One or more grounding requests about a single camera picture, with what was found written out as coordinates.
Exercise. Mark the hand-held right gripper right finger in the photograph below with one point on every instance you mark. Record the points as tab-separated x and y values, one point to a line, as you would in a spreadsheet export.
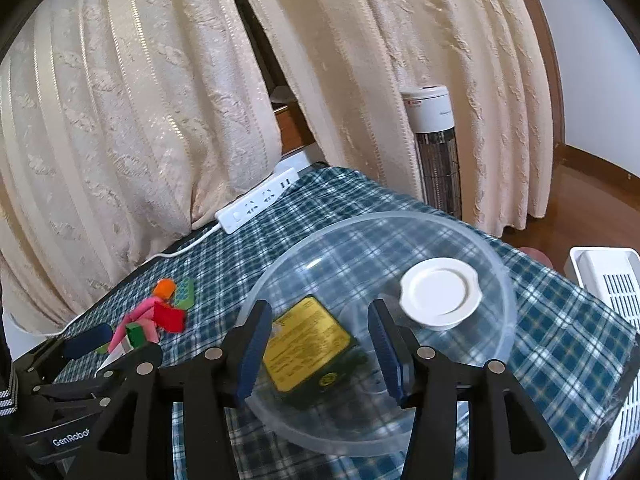
386	360

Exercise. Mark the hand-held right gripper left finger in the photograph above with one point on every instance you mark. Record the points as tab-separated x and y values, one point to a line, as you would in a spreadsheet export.
250	360

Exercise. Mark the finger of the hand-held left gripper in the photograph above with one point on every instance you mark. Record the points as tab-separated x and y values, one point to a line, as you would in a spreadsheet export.
87	342
75	387

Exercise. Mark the pink foam tube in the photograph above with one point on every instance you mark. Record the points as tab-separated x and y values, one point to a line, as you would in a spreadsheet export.
142	312

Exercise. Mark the clear plastic bowl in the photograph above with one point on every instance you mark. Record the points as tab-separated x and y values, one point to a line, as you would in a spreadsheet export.
450	360

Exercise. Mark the red block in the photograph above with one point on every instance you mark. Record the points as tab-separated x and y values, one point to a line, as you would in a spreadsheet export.
169	317

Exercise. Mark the green and yellow box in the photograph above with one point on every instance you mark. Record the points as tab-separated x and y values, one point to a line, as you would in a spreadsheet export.
305	345

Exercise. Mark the white round lid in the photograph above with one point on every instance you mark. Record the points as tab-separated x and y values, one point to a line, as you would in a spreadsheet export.
440	290

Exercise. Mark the orange block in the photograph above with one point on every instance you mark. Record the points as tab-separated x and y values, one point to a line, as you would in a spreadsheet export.
165	289

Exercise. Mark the white power strip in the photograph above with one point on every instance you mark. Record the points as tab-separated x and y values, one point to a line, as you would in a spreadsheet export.
255	202

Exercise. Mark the blue plaid tablecloth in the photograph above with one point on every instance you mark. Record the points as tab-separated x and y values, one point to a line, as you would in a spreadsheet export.
350	195

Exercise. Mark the brown round object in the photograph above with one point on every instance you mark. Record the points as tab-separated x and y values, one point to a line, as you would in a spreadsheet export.
534	255

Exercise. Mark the cream patterned curtain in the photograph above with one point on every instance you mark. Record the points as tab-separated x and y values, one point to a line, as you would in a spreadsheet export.
400	35
125	110

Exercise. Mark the white tower heater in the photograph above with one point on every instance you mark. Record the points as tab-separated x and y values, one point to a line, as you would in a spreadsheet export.
435	125

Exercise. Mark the white plastic basket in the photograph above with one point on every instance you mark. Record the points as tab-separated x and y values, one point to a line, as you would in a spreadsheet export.
615	285

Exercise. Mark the brown wooden door frame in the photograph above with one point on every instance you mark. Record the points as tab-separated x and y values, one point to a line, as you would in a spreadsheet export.
547	35

